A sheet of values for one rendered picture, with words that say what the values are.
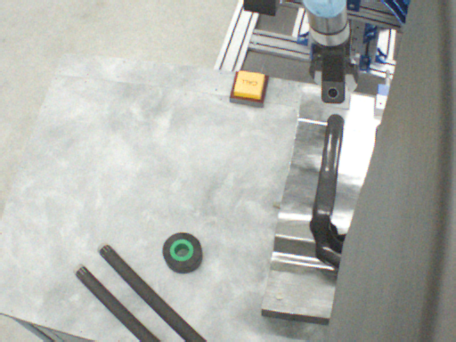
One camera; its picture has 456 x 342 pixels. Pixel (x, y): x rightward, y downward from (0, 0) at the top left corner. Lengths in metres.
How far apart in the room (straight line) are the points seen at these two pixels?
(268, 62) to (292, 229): 1.17
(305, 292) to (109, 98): 0.67
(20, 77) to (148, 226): 1.49
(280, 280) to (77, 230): 0.46
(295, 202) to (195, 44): 1.49
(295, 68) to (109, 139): 0.98
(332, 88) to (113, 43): 1.62
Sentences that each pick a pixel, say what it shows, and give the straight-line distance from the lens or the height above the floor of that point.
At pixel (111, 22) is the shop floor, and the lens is 2.81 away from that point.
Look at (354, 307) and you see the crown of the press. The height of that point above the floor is 1.91.
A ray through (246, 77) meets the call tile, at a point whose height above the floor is 0.84.
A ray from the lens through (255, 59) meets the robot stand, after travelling 2.33.
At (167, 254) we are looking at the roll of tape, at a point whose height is 0.84.
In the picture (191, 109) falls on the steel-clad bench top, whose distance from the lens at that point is 1.52.
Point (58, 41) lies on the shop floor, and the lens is 2.82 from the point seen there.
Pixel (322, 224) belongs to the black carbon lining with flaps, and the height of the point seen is 0.90.
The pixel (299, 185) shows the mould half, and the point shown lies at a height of 0.90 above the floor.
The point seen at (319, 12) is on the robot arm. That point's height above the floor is 1.25.
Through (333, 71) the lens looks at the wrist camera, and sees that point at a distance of 1.23.
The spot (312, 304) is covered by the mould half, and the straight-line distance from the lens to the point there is 1.27.
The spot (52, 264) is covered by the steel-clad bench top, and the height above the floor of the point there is 0.80.
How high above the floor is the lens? 2.08
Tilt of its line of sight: 63 degrees down
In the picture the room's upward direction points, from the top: 6 degrees counter-clockwise
